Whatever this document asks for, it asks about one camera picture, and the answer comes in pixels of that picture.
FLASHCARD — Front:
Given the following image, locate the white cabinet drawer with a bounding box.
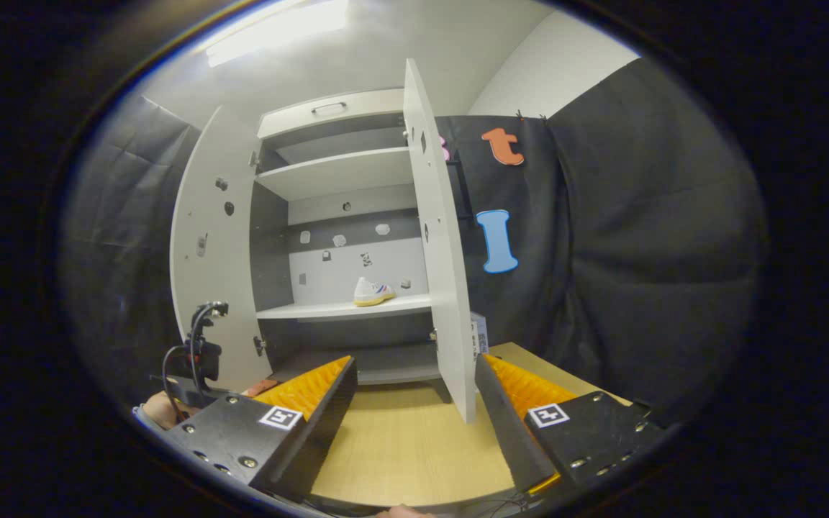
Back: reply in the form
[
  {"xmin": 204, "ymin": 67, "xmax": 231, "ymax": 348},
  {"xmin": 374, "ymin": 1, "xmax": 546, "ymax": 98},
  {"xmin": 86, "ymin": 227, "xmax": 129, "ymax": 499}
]
[{"xmin": 258, "ymin": 88, "xmax": 407, "ymax": 140}]

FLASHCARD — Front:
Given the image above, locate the white canvas shoe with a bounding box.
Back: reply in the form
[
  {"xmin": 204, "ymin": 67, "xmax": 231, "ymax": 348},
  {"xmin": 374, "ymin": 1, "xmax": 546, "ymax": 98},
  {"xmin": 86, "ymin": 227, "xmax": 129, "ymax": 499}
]
[{"xmin": 354, "ymin": 277, "xmax": 397, "ymax": 307}]

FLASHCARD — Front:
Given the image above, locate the white cabinet shelf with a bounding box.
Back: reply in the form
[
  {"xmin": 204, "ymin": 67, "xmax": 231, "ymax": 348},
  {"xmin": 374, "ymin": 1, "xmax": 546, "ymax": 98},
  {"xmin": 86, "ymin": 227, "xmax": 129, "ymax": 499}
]
[
  {"xmin": 256, "ymin": 294, "xmax": 433, "ymax": 322},
  {"xmin": 255, "ymin": 147, "xmax": 414, "ymax": 202}
]

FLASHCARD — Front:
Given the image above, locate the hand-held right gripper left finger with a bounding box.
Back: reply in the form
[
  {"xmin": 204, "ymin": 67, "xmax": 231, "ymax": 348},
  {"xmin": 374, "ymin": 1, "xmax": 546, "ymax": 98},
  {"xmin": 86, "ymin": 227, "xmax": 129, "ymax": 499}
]
[{"xmin": 159, "ymin": 354, "xmax": 359, "ymax": 504}]

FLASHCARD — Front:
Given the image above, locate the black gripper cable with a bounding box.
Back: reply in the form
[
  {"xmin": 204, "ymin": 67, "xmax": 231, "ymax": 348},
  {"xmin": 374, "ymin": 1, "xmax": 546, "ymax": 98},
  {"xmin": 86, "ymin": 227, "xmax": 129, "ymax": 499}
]
[{"xmin": 161, "ymin": 302, "xmax": 225, "ymax": 404}]

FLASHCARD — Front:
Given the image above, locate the white shoe cabinet door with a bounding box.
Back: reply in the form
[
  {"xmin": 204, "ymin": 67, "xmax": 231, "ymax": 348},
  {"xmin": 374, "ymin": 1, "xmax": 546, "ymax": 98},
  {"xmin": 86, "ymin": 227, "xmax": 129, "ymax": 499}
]
[
  {"xmin": 402, "ymin": 59, "xmax": 477, "ymax": 424},
  {"xmin": 170, "ymin": 106, "xmax": 273, "ymax": 393}
]

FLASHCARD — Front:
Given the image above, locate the white shoe cabinet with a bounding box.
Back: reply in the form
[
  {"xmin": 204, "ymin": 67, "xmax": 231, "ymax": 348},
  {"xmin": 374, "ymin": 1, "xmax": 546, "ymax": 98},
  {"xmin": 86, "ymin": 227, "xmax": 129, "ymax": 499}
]
[{"xmin": 249, "ymin": 88, "xmax": 444, "ymax": 386}]

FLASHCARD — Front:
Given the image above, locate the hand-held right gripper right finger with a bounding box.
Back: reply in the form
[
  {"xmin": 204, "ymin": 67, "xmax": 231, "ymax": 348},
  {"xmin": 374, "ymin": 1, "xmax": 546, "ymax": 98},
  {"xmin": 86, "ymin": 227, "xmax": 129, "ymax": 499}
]
[{"xmin": 474, "ymin": 353, "xmax": 667, "ymax": 497}]

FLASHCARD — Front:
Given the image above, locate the black door handle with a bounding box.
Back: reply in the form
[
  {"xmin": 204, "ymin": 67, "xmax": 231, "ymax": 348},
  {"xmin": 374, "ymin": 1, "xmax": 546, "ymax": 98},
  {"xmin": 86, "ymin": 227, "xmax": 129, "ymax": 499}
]
[{"xmin": 447, "ymin": 147, "xmax": 474, "ymax": 220}]

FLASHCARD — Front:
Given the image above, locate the white labelled box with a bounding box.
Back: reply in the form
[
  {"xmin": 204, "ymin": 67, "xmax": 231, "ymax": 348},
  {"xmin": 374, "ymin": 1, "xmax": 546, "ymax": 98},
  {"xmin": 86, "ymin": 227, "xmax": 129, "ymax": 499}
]
[{"xmin": 470, "ymin": 311, "xmax": 489, "ymax": 362}]

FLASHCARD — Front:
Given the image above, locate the black backdrop cloth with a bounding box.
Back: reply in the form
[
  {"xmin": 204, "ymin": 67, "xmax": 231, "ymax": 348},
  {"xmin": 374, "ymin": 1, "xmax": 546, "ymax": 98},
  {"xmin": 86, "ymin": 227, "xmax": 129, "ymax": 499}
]
[{"xmin": 58, "ymin": 56, "xmax": 768, "ymax": 425}]

